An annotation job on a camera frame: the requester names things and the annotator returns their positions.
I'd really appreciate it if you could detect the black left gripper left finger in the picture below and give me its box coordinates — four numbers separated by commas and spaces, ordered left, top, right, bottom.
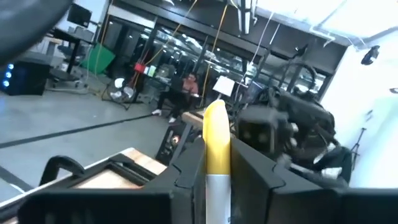
17, 138, 206, 224

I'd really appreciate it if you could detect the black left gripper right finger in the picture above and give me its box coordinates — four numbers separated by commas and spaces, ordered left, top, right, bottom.
230, 138, 398, 224

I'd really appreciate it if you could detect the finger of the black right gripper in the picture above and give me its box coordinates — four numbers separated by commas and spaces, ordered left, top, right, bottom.
310, 144, 354, 185
238, 105, 290, 155

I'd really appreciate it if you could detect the white marker yellow cap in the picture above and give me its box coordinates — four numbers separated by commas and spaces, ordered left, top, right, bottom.
202, 99, 232, 224

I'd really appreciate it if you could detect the white sign board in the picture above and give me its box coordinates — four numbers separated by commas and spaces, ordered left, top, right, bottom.
213, 75, 236, 97

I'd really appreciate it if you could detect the black computer tower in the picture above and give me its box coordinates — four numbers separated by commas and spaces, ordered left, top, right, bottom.
0, 58, 52, 96
155, 123, 190, 166

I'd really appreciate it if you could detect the wooden workbench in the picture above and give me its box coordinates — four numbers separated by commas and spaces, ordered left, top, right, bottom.
181, 111, 206, 129

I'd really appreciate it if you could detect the person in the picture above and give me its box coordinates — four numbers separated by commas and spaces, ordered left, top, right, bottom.
151, 73, 200, 124

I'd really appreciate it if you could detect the black clamp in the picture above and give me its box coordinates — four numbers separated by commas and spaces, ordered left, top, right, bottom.
39, 155, 86, 187

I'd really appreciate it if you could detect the black floor fan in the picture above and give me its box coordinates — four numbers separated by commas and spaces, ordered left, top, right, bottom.
105, 77, 137, 105

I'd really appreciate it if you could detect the green panel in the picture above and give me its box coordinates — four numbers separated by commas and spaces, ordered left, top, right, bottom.
80, 42, 116, 75

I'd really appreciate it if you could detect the black computer monitor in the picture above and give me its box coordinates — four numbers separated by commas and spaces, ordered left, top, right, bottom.
67, 2, 93, 29

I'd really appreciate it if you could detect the black wall camera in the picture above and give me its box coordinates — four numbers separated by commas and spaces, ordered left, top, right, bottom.
360, 45, 381, 66

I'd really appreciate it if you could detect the black camera cable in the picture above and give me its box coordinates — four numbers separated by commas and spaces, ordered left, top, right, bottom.
0, 0, 75, 68

